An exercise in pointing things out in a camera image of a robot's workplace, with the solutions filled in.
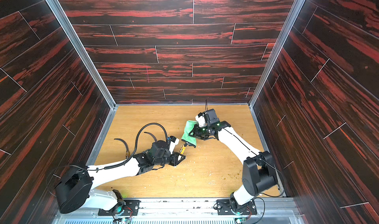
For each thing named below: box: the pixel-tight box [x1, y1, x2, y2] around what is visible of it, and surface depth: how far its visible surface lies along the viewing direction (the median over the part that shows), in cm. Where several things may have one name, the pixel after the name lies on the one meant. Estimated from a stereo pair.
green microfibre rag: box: [181, 120, 199, 149], surface depth 82 cm
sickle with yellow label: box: [179, 143, 188, 155], surface depth 81 cm
